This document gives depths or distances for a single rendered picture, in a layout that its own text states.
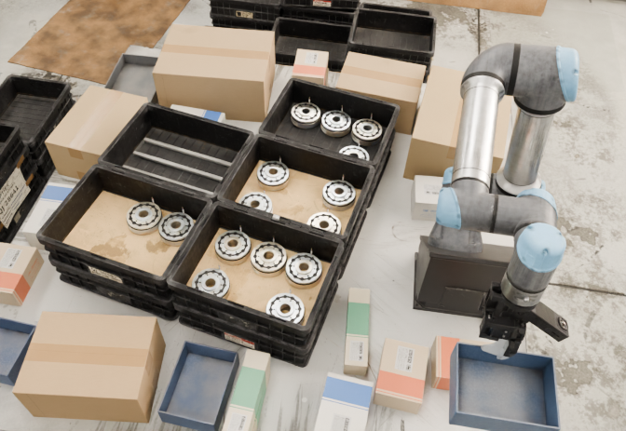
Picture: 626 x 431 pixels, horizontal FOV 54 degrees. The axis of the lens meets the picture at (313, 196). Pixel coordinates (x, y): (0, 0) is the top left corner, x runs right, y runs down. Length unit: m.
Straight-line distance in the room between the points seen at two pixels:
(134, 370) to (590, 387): 1.81
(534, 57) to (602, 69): 2.77
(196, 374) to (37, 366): 0.40
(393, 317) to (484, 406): 0.55
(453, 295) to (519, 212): 0.66
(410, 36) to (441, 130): 1.18
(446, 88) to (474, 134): 0.97
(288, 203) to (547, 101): 0.84
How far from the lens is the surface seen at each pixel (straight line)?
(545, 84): 1.42
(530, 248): 1.09
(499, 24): 4.30
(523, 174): 1.63
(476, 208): 1.17
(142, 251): 1.83
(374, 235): 1.99
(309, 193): 1.91
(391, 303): 1.86
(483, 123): 1.30
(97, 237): 1.89
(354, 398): 1.62
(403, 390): 1.66
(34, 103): 3.11
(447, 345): 1.74
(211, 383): 1.74
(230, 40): 2.39
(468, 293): 1.78
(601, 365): 2.81
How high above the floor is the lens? 2.29
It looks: 50 degrees down
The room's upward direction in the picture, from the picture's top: 3 degrees clockwise
